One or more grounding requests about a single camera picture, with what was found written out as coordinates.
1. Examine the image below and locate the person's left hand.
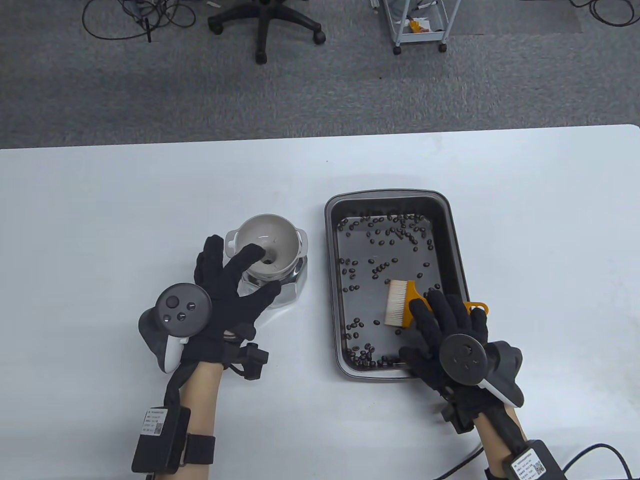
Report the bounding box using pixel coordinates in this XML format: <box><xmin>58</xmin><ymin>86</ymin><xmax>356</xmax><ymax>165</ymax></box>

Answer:
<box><xmin>182</xmin><ymin>235</ymin><xmax>282</xmax><ymax>369</ymax></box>

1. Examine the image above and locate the person's right hand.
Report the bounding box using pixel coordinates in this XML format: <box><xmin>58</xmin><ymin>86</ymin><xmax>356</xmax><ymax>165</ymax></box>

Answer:
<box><xmin>398</xmin><ymin>290</ymin><xmax>489</xmax><ymax>401</ymax></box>

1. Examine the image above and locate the black wrist sensor box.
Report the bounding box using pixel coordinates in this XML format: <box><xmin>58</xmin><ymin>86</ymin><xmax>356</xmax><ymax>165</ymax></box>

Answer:
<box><xmin>502</xmin><ymin>440</ymin><xmax>568</xmax><ymax>480</ymax></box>

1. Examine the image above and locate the coffee beans group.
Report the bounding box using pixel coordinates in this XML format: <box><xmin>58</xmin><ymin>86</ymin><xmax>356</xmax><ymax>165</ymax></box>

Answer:
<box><xmin>337</xmin><ymin>214</ymin><xmax>443</xmax><ymax>371</ymax></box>

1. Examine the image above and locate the person's right forearm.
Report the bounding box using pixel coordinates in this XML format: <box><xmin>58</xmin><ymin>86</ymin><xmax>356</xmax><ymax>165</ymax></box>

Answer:
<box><xmin>472</xmin><ymin>407</ymin><xmax>531</xmax><ymax>480</ymax></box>

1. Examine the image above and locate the beige plastic funnel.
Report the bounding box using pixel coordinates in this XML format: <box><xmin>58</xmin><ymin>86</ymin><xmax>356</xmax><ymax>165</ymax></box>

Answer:
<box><xmin>224</xmin><ymin>214</ymin><xmax>309</xmax><ymax>279</ymax></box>

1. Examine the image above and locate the black floor cable bundle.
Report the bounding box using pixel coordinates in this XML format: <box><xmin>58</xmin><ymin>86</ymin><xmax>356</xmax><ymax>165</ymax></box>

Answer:
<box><xmin>81</xmin><ymin>0</ymin><xmax>197</xmax><ymax>43</ymax></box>

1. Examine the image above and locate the person's left forearm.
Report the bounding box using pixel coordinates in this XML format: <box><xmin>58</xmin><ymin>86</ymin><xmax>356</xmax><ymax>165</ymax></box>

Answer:
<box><xmin>177</xmin><ymin>362</ymin><xmax>223</xmax><ymax>466</ymax></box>

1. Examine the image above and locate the white rolling cart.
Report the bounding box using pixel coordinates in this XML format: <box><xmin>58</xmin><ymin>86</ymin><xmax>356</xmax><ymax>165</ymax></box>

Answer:
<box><xmin>372</xmin><ymin>0</ymin><xmax>462</xmax><ymax>55</ymax></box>

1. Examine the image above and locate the dark metal baking tray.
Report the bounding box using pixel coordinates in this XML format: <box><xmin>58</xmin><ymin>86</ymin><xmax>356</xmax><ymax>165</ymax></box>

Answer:
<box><xmin>324</xmin><ymin>188</ymin><xmax>468</xmax><ymax>382</ymax></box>

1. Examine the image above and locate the black office chair base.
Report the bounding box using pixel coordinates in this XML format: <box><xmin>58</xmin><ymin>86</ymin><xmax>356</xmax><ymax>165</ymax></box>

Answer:
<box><xmin>207</xmin><ymin>0</ymin><xmax>327</xmax><ymax>65</ymax></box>

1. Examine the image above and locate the grey tracking controller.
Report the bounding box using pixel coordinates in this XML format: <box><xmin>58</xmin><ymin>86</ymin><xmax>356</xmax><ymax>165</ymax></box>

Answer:
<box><xmin>439</xmin><ymin>333</ymin><xmax>525</xmax><ymax>408</ymax></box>
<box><xmin>138</xmin><ymin>283</ymin><xmax>213</xmax><ymax>374</ymax></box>

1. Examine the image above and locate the orange brush with pale bristles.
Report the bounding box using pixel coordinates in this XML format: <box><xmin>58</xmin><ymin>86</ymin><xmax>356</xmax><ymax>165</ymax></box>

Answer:
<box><xmin>384</xmin><ymin>280</ymin><xmax>490</xmax><ymax>329</ymax></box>

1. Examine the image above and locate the clear glass jar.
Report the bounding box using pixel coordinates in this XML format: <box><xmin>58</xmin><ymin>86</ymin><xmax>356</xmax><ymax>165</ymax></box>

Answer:
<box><xmin>237</xmin><ymin>252</ymin><xmax>307</xmax><ymax>311</ymax></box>

